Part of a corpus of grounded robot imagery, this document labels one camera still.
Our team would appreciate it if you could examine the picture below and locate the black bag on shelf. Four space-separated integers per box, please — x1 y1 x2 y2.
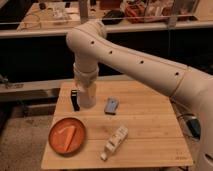
102 10 124 25

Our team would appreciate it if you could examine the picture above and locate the black power adapter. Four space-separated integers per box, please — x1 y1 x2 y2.
186 119 201 139

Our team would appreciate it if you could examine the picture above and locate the orange round plate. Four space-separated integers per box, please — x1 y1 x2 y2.
48 117 86 155

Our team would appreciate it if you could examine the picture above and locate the blue grey stapler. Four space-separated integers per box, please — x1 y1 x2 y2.
104 98 119 115

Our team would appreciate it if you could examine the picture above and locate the orange carrot piece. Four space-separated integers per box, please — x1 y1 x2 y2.
58 126 76 151

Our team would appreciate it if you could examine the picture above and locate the metal shelf post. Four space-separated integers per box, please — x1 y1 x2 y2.
78 0 89 23

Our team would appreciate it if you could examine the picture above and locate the black eraser block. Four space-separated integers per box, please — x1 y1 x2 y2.
70 89 80 111

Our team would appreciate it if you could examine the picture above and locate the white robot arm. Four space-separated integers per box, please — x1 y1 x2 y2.
66 21 213 171

